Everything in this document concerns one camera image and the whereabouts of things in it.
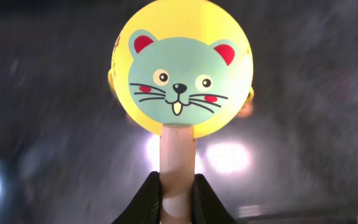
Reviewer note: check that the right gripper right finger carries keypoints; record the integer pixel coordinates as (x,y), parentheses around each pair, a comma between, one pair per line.
(207,208)

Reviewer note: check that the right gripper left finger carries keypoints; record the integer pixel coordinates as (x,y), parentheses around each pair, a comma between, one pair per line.
(146,205)

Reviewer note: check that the yellow cat face rattle drum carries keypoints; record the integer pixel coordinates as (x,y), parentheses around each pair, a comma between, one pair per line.
(182,77)

